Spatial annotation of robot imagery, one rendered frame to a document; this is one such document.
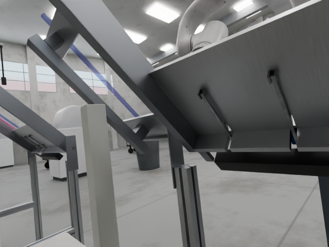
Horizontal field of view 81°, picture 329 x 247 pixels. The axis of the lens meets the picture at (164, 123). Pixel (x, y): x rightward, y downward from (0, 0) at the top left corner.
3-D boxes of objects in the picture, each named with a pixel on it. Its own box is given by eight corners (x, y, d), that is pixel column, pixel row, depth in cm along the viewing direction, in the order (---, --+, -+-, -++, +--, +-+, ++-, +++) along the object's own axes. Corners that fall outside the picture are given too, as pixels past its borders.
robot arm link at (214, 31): (185, 45, 57) (216, 39, 52) (198, 23, 64) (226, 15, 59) (194, 68, 63) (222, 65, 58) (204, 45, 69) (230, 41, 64)
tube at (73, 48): (151, 135, 75) (153, 132, 76) (153, 135, 74) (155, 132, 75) (40, 16, 55) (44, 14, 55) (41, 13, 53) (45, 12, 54)
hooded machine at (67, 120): (57, 183, 347) (49, 103, 352) (48, 179, 395) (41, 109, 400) (99, 172, 403) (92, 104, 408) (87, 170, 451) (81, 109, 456)
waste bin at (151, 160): (153, 164, 431) (150, 134, 433) (167, 166, 387) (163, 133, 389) (131, 169, 401) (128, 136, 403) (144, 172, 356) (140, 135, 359)
